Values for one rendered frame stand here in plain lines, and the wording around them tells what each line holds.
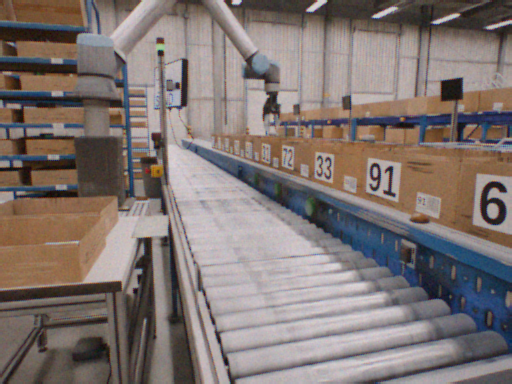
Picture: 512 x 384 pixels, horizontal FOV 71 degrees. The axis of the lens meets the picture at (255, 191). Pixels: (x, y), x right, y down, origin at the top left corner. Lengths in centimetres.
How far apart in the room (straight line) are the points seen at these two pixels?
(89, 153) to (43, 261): 83
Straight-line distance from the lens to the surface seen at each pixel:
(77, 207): 156
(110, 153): 171
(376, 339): 73
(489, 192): 87
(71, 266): 97
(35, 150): 275
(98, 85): 174
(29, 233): 128
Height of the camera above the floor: 111
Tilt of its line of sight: 10 degrees down
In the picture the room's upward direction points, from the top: straight up
